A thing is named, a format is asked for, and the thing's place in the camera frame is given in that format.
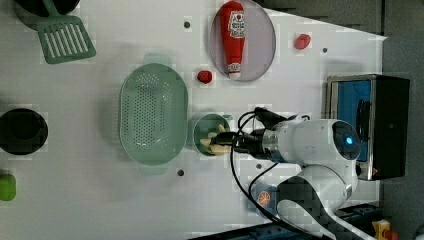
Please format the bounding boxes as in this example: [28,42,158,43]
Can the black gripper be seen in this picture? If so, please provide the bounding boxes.
[213,130,267,160]

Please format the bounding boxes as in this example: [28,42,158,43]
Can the peeled yellow toy banana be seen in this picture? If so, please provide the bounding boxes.
[200,124,231,156]

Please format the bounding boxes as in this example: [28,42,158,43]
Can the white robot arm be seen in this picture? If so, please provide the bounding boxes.
[211,119,376,240]

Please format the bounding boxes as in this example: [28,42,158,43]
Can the green mug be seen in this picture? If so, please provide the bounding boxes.
[192,113,232,156]

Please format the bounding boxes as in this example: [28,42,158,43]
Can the small red toy fruit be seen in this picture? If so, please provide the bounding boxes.
[197,70,213,84]

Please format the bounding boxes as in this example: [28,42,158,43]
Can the blue bowl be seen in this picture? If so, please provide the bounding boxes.
[252,184,277,216]

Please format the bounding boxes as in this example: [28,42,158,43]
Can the orange slice toy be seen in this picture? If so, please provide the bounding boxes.
[258,191,271,207]

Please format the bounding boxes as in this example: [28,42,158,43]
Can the green oval colander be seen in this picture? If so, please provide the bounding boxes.
[119,53,188,176]

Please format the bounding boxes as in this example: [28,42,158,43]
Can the grey round plate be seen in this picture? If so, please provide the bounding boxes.
[208,0,276,82]

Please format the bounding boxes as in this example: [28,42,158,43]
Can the red ketchup bottle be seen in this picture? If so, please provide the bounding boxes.
[220,0,246,80]

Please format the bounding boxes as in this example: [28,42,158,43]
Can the red toy strawberry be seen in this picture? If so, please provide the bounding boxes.
[294,34,311,50]

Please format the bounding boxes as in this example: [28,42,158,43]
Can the black toaster oven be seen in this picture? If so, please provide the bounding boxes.
[325,74,410,181]

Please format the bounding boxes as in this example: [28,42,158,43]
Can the green slotted spatula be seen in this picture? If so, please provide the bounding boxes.
[36,0,96,64]

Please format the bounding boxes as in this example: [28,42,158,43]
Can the black round container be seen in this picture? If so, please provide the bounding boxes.
[0,108,48,155]

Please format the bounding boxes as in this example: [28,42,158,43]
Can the black cylindrical cup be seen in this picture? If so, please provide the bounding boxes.
[13,0,81,18]

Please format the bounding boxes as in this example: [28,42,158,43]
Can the blue metal frame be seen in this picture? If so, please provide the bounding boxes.
[189,204,382,240]

